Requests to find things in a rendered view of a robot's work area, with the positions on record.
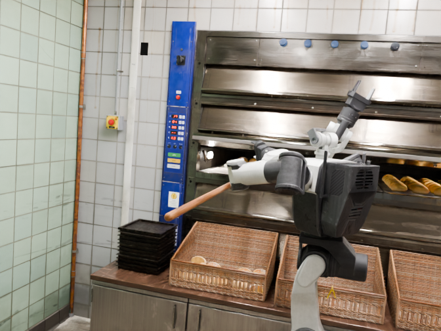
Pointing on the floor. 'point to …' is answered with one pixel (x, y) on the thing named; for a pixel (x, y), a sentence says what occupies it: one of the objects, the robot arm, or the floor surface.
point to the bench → (192, 307)
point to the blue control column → (184, 40)
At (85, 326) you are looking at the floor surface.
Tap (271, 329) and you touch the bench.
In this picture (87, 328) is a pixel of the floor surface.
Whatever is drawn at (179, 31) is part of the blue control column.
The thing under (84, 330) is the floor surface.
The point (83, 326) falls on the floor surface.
